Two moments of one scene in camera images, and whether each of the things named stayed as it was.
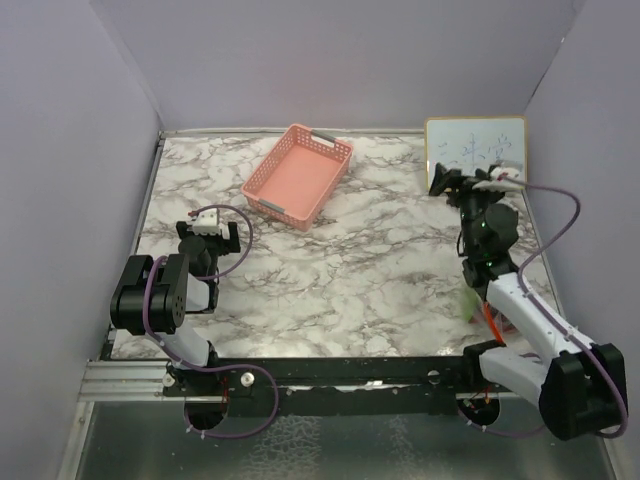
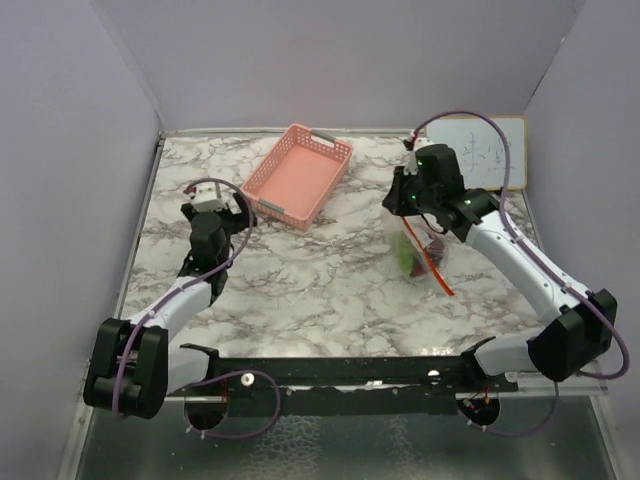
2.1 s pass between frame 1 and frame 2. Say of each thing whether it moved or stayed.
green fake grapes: moved
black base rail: stayed
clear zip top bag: moved
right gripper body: moved
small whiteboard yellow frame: stayed
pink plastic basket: stayed
